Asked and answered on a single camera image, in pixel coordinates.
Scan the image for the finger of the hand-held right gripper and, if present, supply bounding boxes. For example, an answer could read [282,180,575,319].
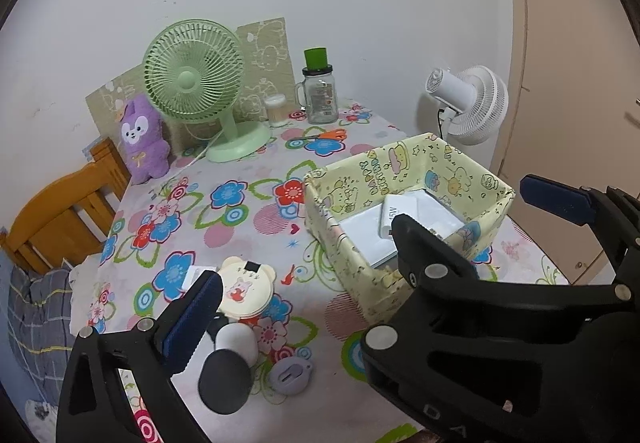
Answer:
[360,212,640,443]
[520,175,640,296]

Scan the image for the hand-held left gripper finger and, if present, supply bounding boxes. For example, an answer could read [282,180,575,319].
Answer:
[55,268,224,443]

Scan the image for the white oval case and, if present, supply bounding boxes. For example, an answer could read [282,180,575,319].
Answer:
[215,322,259,367]

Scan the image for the cream bear-shaped round box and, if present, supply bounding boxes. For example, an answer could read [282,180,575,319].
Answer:
[218,258,277,321]

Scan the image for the black key fob with key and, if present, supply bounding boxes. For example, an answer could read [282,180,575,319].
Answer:
[198,314,252,414]

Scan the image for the yellow printed fabric storage box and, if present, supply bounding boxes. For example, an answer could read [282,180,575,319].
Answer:
[303,133,516,324]

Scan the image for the white charger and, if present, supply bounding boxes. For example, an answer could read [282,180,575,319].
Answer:
[381,194,466,240]

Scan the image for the floral tablecloth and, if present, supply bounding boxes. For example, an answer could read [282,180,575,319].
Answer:
[70,103,571,443]

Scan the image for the lavender round silicone tag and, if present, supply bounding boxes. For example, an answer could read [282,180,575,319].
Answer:
[270,355,316,394]

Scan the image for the white fan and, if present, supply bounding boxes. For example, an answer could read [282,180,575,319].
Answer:
[425,65,509,146]

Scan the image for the beige wardrobe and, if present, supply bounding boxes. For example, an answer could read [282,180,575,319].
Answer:
[490,0,640,285]

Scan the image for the orange scissors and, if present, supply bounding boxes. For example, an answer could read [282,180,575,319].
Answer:
[288,128,347,142]

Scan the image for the blue-grey plaid blanket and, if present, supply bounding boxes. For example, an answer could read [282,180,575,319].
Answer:
[7,265,76,404]

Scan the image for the purple plush bunny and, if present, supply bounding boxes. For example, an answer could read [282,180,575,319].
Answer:
[118,93,172,184]

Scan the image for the wooden chair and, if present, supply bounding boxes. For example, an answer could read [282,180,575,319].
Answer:
[0,138,133,274]

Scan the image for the glass mug jar green lid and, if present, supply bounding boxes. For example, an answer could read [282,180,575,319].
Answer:
[295,48,340,125]

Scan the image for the cotton swab container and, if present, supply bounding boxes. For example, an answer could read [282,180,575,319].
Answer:
[263,94,290,128]

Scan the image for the green desk fan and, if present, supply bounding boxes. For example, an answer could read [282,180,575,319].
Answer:
[143,20,273,164]

